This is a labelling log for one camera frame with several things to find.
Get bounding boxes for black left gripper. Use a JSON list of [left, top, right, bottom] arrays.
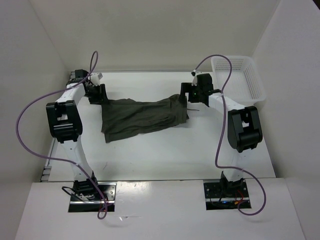
[[84, 83, 110, 105]]

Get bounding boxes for dark olive green shorts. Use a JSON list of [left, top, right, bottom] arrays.
[[101, 94, 189, 143]]

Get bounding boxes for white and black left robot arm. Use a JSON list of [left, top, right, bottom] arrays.
[[46, 69, 193, 200]]

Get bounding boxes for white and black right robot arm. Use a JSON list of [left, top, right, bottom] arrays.
[[179, 71, 263, 197]]

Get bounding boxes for white perforated plastic basket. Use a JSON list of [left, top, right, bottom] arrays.
[[210, 55, 266, 106]]

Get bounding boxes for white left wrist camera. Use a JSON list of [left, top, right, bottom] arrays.
[[88, 72, 103, 86]]

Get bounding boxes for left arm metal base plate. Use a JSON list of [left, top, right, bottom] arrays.
[[62, 182, 117, 213]]

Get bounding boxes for aluminium table edge rail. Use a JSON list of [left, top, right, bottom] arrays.
[[39, 71, 81, 182]]

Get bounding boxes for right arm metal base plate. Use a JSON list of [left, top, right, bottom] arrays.
[[203, 180, 252, 211]]

